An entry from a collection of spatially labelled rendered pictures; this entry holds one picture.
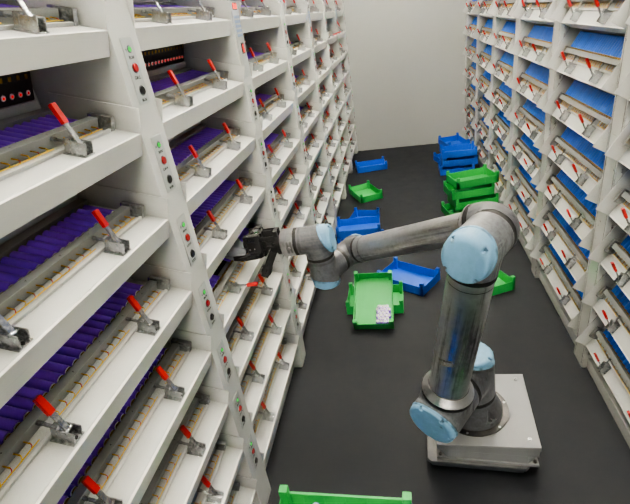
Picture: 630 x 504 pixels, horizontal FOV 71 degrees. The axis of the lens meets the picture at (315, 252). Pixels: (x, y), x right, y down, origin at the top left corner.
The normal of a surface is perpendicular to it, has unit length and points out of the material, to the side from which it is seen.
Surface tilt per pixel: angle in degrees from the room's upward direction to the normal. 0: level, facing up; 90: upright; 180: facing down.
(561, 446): 0
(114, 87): 90
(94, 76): 90
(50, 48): 106
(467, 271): 86
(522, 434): 4
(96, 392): 16
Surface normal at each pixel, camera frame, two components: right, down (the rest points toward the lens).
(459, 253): -0.67, 0.36
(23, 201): 0.98, 0.19
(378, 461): -0.15, -0.88
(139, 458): 0.13, -0.86
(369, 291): -0.20, -0.55
